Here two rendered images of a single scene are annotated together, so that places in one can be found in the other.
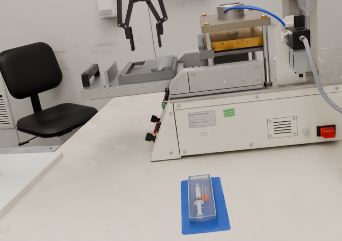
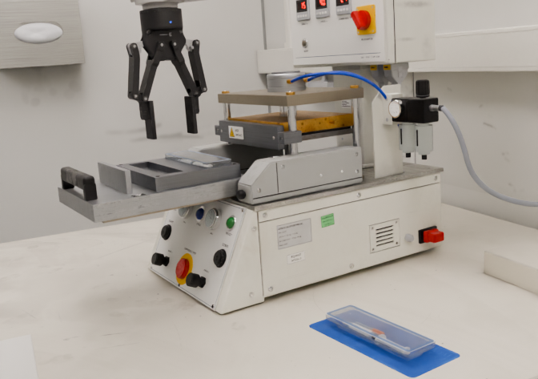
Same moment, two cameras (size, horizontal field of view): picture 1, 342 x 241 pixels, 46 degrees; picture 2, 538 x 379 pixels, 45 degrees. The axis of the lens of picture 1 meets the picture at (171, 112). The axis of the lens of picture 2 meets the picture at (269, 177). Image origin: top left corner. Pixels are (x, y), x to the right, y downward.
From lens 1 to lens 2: 0.65 m
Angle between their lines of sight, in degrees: 36
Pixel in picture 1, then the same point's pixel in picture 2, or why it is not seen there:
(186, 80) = (275, 175)
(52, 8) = not seen: outside the picture
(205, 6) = (75, 106)
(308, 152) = (419, 264)
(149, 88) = (206, 195)
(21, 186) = not seen: outside the picture
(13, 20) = not seen: outside the picture
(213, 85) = (307, 180)
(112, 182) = (198, 353)
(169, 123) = (251, 245)
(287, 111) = (390, 212)
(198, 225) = (416, 362)
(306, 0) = (399, 67)
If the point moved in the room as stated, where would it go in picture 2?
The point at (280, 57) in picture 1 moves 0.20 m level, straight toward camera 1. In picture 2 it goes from (378, 139) to (440, 151)
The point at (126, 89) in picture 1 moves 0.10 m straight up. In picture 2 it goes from (172, 198) to (166, 139)
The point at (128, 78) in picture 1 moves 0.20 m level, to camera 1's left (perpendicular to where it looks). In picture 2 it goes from (172, 180) to (57, 202)
